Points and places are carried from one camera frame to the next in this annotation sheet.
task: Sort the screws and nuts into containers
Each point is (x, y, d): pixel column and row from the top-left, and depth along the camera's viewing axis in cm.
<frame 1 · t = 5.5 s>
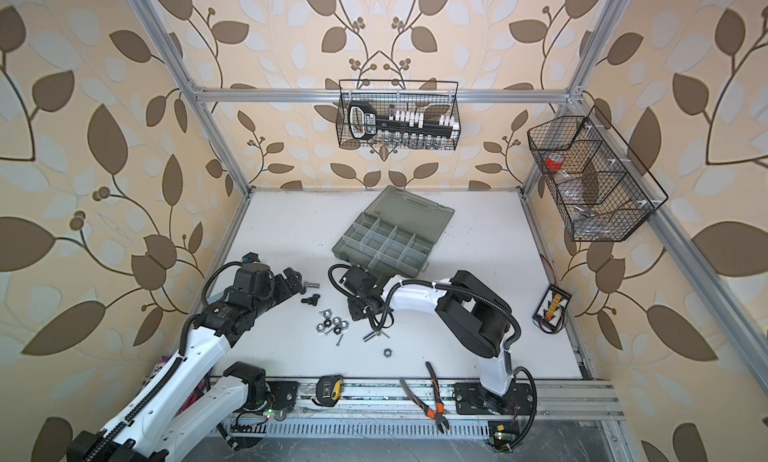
left hand: (290, 279, 81), fingers open
right hand: (357, 312, 88), fingers open
grey plastic organizer box: (394, 233, 105), point 4 cm above the table
yellow black multimeter: (551, 316, 88), point 2 cm above the table
black hex bolt: (311, 300, 93), on the table
silver hex bolt: (314, 285, 95), point 2 cm above the table
silver hex nut: (387, 352, 84), on the table
pile of silver nuts: (336, 325, 88), on the table

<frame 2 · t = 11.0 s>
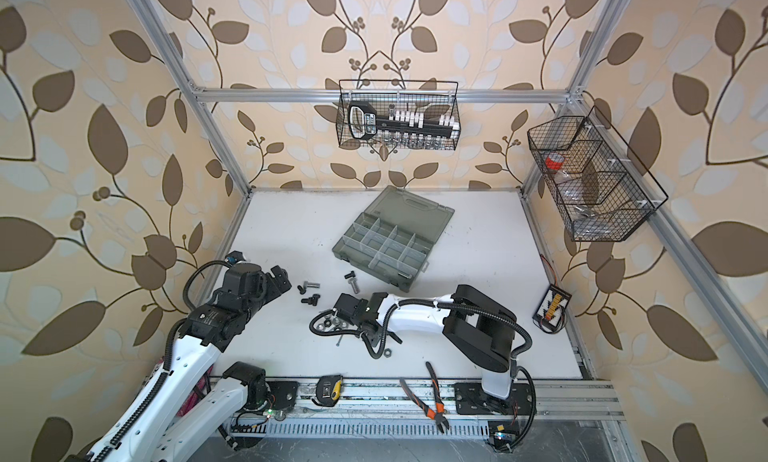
left hand: (274, 277, 78), fingers open
right hand: (374, 325, 86), fingers open
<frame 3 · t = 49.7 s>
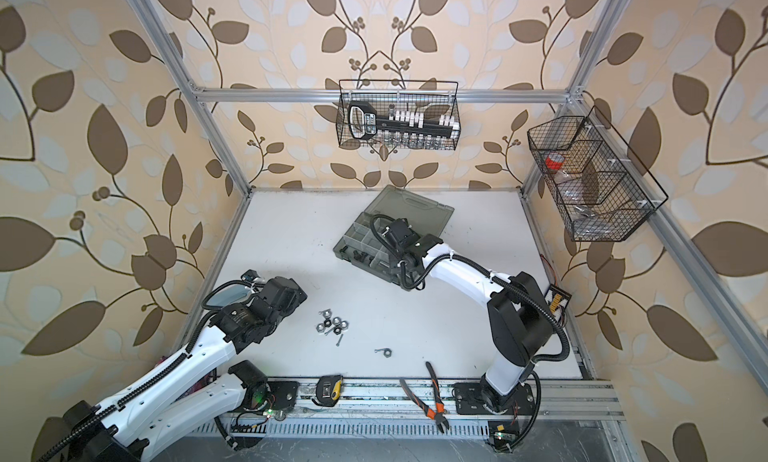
left hand: (293, 295, 81), fingers open
right hand: (401, 263, 88), fingers closed
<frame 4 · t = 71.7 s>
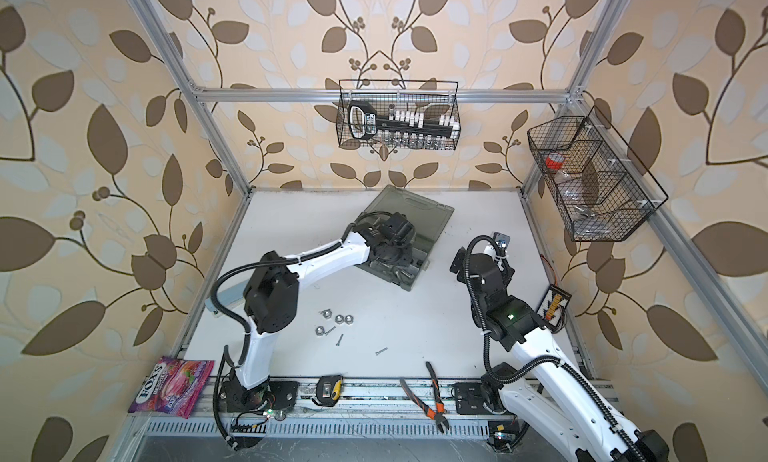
left hand: (409, 254, 90), fingers open
right hand: (478, 259, 75), fingers open
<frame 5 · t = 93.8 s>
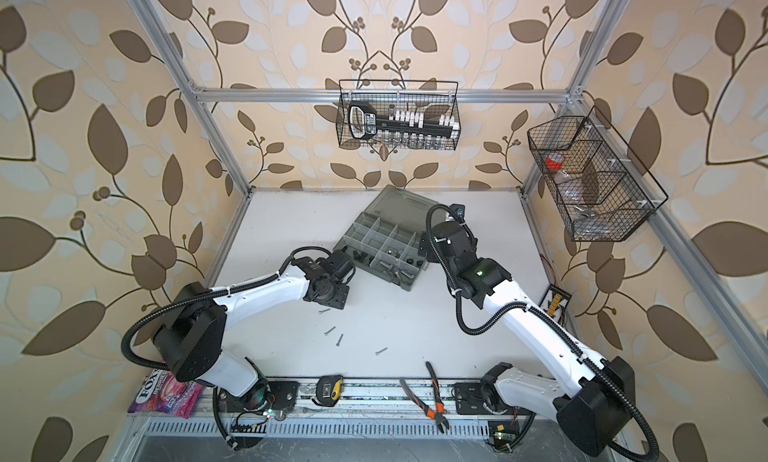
left hand: (336, 295, 87), fingers open
right hand: (441, 240, 77), fingers open
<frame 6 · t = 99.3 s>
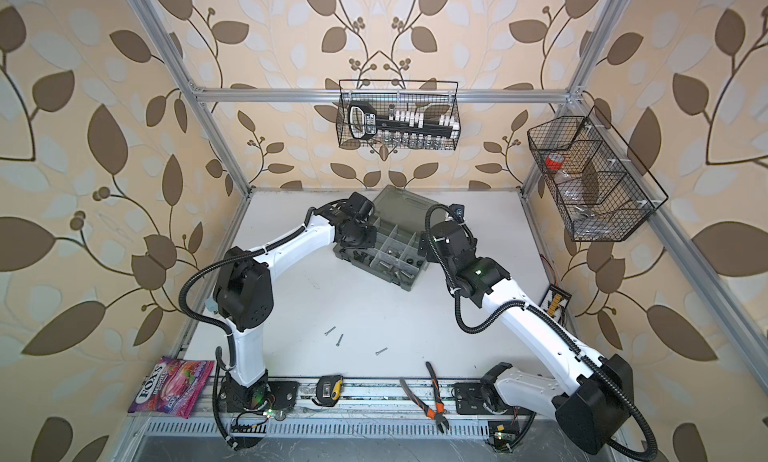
left hand: (374, 239, 91), fingers closed
right hand: (441, 240, 78), fingers open
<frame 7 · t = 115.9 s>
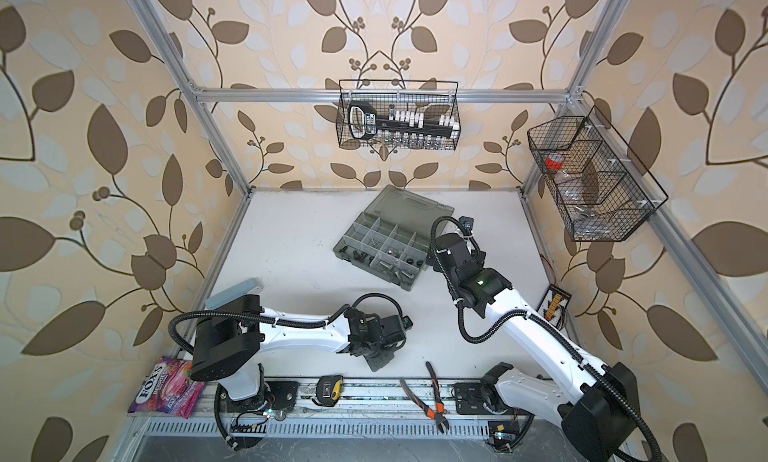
left hand: (387, 353, 81), fingers closed
right hand: (451, 251, 79), fingers open
